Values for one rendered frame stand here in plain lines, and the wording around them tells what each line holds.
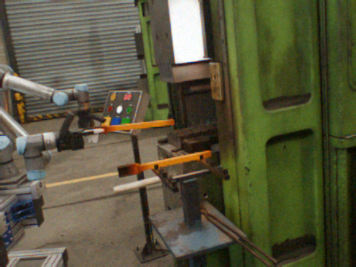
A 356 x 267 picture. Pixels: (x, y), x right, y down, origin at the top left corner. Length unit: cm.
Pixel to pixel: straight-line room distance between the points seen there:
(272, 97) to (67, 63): 845
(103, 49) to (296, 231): 841
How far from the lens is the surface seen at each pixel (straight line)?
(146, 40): 683
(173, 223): 168
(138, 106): 235
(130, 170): 161
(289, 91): 182
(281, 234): 199
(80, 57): 989
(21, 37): 1005
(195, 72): 194
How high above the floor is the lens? 145
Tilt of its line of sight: 13 degrees down
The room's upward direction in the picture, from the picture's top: 7 degrees counter-clockwise
